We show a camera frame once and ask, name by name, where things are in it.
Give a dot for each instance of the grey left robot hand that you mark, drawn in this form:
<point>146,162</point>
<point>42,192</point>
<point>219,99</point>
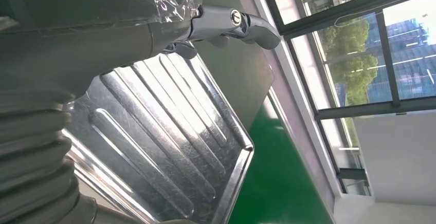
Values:
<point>85,28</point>

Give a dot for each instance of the white scale with steel tray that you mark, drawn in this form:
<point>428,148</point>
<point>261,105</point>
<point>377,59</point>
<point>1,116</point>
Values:
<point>153,130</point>

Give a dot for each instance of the white window sill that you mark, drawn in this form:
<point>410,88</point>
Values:
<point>293,96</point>

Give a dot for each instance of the green tree outside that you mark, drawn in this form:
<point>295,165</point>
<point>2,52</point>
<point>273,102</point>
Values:
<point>351,59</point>

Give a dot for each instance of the blue glass building outside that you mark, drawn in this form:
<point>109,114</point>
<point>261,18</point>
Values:
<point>412,66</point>

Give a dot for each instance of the dark window frame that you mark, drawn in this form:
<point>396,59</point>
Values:
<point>388,62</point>

